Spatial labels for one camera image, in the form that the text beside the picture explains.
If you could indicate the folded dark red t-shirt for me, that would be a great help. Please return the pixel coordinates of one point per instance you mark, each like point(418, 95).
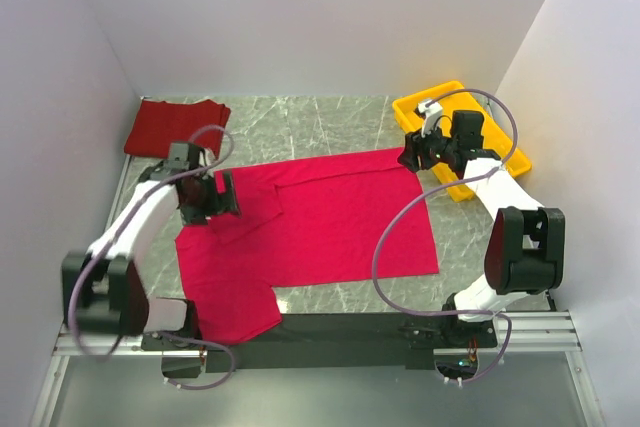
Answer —
point(159, 123)

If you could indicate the aluminium frame rail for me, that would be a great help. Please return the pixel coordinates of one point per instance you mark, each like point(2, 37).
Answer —
point(542, 332)

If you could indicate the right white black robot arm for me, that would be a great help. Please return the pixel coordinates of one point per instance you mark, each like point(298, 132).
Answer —
point(525, 253)

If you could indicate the yellow plastic tray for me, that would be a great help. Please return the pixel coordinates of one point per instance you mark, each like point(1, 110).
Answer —
point(472, 131)

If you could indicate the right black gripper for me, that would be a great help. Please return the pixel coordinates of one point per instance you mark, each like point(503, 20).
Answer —
point(415, 145)

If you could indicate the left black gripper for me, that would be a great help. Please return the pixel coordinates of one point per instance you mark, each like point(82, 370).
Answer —
point(219, 203)

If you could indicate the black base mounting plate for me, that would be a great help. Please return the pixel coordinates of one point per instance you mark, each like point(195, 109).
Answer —
point(361, 340)

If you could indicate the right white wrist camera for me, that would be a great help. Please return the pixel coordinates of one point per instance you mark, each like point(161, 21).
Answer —
point(428, 108)

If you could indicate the pink t-shirt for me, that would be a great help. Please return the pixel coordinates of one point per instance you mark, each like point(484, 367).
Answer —
point(302, 222)

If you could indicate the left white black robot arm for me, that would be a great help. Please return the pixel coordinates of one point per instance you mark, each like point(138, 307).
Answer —
point(102, 290)

